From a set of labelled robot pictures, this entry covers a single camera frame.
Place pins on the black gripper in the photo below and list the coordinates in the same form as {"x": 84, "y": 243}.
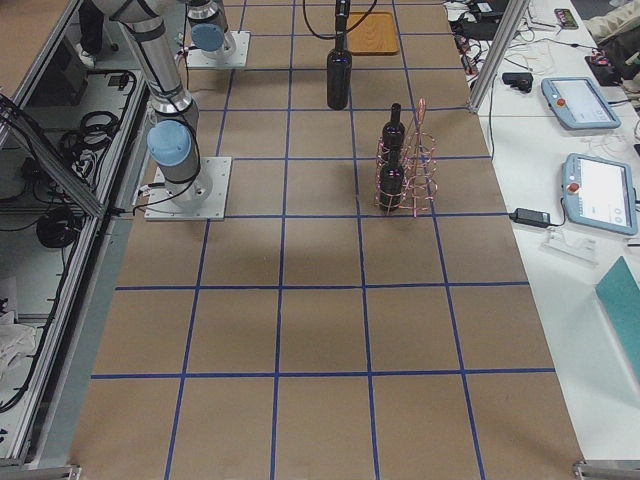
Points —
{"x": 342, "y": 19}

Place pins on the dark wine bottle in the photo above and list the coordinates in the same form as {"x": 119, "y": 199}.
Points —
{"x": 338, "y": 69}

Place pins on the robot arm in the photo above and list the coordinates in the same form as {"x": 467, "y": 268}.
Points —
{"x": 211, "y": 16}
{"x": 172, "y": 140}

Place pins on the wooden tray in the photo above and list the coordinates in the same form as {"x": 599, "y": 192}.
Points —
{"x": 376, "y": 35}

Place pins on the dark wine bottle rear basket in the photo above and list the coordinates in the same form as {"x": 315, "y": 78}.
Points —
{"x": 393, "y": 132}

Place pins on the dark wine bottle basket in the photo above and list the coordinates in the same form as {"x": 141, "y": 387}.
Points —
{"x": 393, "y": 132}
{"x": 391, "y": 180}

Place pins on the dark wine bottle front basket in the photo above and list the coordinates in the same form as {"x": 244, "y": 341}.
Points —
{"x": 391, "y": 180}

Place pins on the black handheld device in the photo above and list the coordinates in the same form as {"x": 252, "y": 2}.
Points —
{"x": 521, "y": 81}

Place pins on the teach pendant far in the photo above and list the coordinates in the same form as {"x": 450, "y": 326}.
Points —
{"x": 578, "y": 103}

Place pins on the teach pendant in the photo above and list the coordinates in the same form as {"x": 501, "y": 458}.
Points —
{"x": 599, "y": 193}
{"x": 578, "y": 103}

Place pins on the black power adapter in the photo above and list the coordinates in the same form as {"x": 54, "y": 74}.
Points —
{"x": 535, "y": 218}

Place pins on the teach pendant near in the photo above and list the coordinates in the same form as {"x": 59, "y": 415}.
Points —
{"x": 599, "y": 193}

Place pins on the clear acrylic stand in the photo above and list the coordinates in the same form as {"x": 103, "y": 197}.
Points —
{"x": 579, "y": 249}

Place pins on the teal box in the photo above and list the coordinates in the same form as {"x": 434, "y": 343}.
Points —
{"x": 618, "y": 292}

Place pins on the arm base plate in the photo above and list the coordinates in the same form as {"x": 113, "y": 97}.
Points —
{"x": 216, "y": 50}
{"x": 204, "y": 198}

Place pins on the aluminium frame post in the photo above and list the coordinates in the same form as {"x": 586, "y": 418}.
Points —
{"x": 506, "y": 31}

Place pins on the copper wire bottle basket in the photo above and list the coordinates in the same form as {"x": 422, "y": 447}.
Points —
{"x": 417, "y": 159}

